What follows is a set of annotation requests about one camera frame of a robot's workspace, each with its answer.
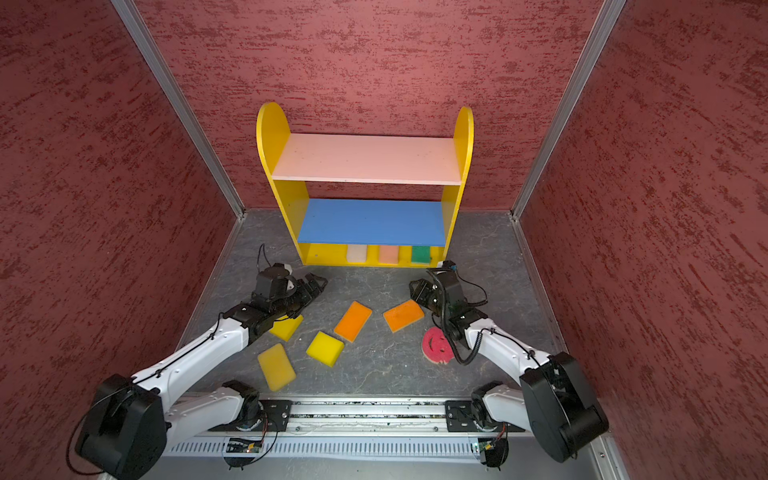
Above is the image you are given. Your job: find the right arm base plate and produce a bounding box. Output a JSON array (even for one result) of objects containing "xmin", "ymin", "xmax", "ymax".
[{"xmin": 445, "ymin": 400, "xmax": 480, "ymax": 433}]

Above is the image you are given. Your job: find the yellow shelf unit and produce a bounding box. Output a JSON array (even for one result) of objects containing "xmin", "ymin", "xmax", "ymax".
[{"xmin": 255, "ymin": 102, "xmax": 475, "ymax": 268}]

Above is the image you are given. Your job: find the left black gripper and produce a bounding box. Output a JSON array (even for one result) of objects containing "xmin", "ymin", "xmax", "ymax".
[{"xmin": 272, "ymin": 273, "xmax": 329, "ymax": 318}]

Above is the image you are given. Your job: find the aluminium front rail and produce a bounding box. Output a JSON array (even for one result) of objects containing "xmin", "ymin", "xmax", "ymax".
[{"xmin": 173, "ymin": 395, "xmax": 610, "ymax": 436}]

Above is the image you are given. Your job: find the left circuit board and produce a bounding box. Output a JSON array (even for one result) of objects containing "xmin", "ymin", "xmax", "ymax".
[{"xmin": 225, "ymin": 438, "xmax": 264, "ymax": 456}]

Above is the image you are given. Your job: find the cream white sponge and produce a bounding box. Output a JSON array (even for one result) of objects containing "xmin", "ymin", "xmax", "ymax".
[{"xmin": 346, "ymin": 244, "xmax": 368, "ymax": 264}]

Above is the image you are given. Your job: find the orange sponge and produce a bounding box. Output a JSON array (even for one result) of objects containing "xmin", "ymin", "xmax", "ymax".
[
  {"xmin": 334, "ymin": 301, "xmax": 373, "ymax": 342},
  {"xmin": 383, "ymin": 300, "xmax": 424, "ymax": 333}
]

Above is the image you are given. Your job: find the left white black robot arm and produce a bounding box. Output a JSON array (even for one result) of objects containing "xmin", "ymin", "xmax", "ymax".
[{"xmin": 68, "ymin": 263, "xmax": 328, "ymax": 479}]

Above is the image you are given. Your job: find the pink round smiley sponge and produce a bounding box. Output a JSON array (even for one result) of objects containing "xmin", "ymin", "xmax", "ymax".
[{"xmin": 421, "ymin": 327, "xmax": 455, "ymax": 365}]

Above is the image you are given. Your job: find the orange sponge right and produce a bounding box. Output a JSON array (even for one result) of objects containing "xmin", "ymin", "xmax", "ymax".
[{"xmin": 383, "ymin": 300, "xmax": 424, "ymax": 333}]

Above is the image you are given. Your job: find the large yellow sponge front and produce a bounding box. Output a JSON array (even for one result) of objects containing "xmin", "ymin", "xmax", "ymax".
[{"xmin": 257, "ymin": 344, "xmax": 296, "ymax": 392}]

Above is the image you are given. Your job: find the circuit board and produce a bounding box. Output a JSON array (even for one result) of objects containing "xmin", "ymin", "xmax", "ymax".
[
  {"xmin": 477, "ymin": 439, "xmax": 508, "ymax": 456},
  {"xmin": 225, "ymin": 438, "xmax": 264, "ymax": 456}
]

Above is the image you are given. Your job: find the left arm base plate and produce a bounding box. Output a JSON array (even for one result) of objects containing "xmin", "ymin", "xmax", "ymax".
[{"xmin": 257, "ymin": 399, "xmax": 294, "ymax": 433}]

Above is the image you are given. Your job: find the yellow sponge near left gripper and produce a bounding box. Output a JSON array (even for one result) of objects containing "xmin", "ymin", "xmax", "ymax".
[{"xmin": 269, "ymin": 315, "xmax": 304, "ymax": 342}]

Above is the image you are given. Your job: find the green sponge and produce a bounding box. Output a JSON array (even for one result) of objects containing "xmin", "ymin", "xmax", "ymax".
[{"xmin": 411, "ymin": 246, "xmax": 431, "ymax": 265}]

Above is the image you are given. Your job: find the salmon pink sponge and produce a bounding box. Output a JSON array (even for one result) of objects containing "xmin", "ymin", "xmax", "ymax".
[{"xmin": 378, "ymin": 245, "xmax": 399, "ymax": 265}]

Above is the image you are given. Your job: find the right circuit board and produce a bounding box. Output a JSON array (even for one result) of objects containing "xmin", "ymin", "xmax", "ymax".
[{"xmin": 477, "ymin": 439, "xmax": 508, "ymax": 456}]

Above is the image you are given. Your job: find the orange sponge left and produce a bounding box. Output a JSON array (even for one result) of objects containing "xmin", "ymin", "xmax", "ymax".
[{"xmin": 334, "ymin": 301, "xmax": 373, "ymax": 342}]

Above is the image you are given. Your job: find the small yellow square sponge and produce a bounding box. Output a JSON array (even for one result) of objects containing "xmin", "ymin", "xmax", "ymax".
[{"xmin": 306, "ymin": 331, "xmax": 344, "ymax": 368}]

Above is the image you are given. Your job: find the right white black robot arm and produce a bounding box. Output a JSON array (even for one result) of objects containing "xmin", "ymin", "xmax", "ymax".
[{"xmin": 409, "ymin": 262, "xmax": 609, "ymax": 467}]

